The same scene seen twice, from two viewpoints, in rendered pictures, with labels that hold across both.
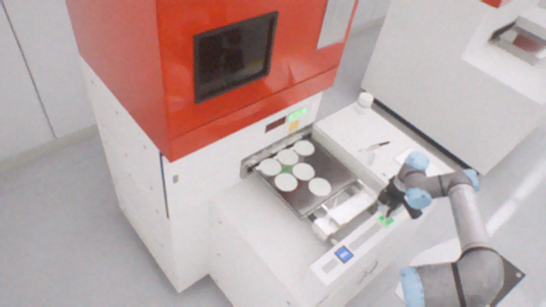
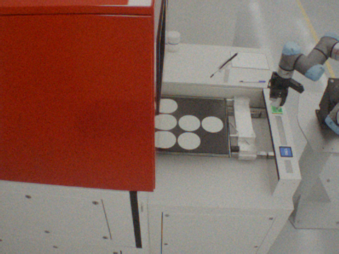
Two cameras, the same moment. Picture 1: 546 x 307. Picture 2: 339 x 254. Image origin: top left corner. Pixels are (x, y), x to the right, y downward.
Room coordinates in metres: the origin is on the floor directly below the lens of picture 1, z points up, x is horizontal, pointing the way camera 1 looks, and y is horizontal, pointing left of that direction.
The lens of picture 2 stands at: (0.36, 0.67, 2.13)
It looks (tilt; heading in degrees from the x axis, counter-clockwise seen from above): 48 degrees down; 319
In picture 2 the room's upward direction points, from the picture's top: 2 degrees clockwise
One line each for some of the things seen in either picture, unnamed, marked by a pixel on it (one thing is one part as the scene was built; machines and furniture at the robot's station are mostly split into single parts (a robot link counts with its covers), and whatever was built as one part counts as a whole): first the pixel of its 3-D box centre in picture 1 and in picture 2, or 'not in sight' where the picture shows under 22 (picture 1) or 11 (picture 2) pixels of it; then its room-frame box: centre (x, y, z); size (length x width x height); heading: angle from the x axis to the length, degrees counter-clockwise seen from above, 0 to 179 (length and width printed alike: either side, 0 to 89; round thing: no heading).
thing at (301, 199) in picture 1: (303, 171); (189, 123); (1.18, -0.16, 0.90); 0.34 x 0.34 x 0.01; 48
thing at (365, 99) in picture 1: (363, 103); (173, 41); (1.62, -0.43, 1.01); 0.07 x 0.07 x 0.10
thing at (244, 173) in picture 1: (278, 152); not in sight; (1.28, -0.04, 0.89); 0.44 x 0.02 x 0.10; 138
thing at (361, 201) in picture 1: (345, 213); (243, 127); (1.02, -0.37, 0.87); 0.36 x 0.08 x 0.03; 138
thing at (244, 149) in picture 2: (322, 228); (247, 149); (0.90, -0.27, 0.89); 0.08 x 0.03 x 0.03; 48
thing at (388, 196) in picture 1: (395, 193); (279, 84); (0.97, -0.50, 1.12); 0.09 x 0.08 x 0.12; 48
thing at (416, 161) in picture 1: (413, 168); (290, 55); (0.96, -0.50, 1.28); 0.09 x 0.08 x 0.11; 1
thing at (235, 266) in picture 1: (316, 240); (210, 172); (1.14, -0.33, 0.41); 0.97 x 0.64 x 0.82; 138
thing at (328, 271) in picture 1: (361, 245); (277, 139); (0.86, -0.43, 0.89); 0.55 x 0.09 x 0.14; 138
